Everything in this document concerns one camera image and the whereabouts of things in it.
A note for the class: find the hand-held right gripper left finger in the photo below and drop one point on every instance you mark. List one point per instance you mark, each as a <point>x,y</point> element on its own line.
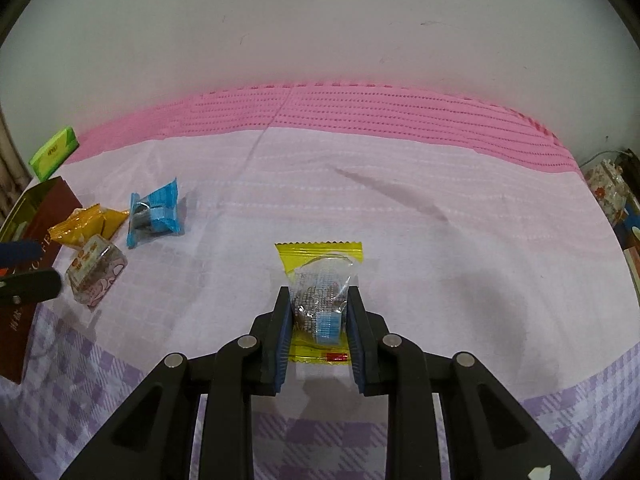
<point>285,340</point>

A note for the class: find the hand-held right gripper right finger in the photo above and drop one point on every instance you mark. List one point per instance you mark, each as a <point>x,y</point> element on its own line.
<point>356,345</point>

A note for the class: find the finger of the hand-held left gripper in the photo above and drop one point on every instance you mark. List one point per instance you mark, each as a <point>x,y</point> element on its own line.
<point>20,253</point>
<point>35,285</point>

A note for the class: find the gold metal tin box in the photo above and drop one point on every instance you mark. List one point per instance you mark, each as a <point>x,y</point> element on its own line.
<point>47,215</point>

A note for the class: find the yellow clear snack packet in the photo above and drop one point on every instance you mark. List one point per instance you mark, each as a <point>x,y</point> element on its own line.
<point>320,265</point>

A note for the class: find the light blue snack packet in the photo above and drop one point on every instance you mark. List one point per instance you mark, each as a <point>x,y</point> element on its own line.
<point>155,210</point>

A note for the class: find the clear white red snack packet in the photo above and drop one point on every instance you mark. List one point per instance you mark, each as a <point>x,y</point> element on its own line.
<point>97,270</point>

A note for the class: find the orange snack packet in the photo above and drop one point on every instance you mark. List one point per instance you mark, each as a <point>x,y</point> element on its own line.
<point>80,227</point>

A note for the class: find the beige patterned curtain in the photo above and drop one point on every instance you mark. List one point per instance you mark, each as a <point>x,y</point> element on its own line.
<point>11,175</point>

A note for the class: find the green tissue pack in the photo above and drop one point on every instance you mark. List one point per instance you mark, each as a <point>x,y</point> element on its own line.
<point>52,155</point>

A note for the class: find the pink purple checked tablecloth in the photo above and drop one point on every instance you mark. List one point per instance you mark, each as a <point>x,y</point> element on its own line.
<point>400,200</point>

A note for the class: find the floral printed bag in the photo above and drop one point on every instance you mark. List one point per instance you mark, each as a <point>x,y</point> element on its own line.
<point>607,185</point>

